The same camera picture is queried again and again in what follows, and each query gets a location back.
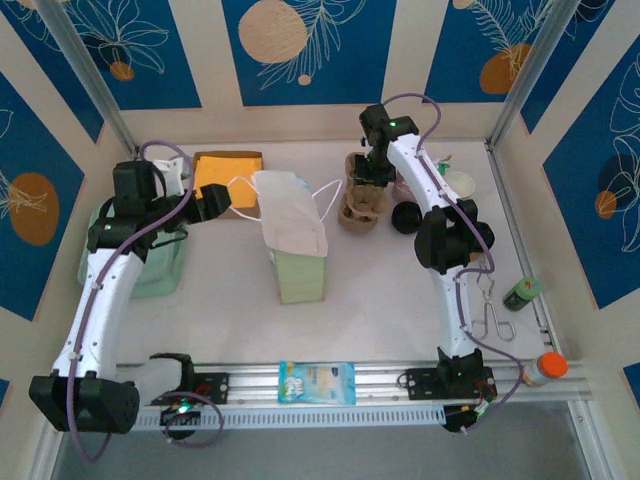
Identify blue wet wipes packet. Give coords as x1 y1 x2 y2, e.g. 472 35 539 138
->
277 360 357 405

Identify mint green zip pouch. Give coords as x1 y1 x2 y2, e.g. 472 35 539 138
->
78 207 186 300

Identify pulp cup carrier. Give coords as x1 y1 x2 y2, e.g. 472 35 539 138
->
344 185 390 224

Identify slotted grey cable duct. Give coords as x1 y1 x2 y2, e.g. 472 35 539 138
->
62 403 447 432

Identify black controller board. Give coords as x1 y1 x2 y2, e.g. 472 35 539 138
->
158 403 202 441
442 403 489 435

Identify yellow napkin stack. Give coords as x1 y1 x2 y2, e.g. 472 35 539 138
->
195 155 262 209

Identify aluminium frame post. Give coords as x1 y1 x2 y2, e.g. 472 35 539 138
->
37 0 141 157
485 0 584 151

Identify metal tongs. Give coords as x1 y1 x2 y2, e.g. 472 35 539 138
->
472 272 516 343

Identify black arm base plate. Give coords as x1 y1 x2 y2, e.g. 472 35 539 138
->
399 367 499 401
138 372 231 406

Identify orange capped bottle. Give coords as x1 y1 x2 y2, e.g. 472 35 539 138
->
521 351 570 388

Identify stack of brown paper cups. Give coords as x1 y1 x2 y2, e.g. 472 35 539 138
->
442 169 476 201

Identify aluminium side rail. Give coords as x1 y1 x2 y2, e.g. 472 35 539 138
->
487 142 564 361

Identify blue floral wall panel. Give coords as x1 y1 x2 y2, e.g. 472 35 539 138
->
0 12 105 145
542 37 640 311
74 0 204 112
519 0 617 135
0 69 87 322
221 0 399 107
422 0 556 105

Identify sky print paper gift bag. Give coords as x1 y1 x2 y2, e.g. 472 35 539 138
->
227 168 345 305

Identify stack of pulp cup carriers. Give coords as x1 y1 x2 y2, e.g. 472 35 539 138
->
337 153 390 235

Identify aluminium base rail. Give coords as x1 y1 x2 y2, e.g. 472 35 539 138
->
42 360 589 409

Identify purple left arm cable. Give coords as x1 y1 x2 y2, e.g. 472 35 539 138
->
67 139 224 462

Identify stack of black cup lids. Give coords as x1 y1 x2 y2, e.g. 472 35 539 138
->
391 201 424 235

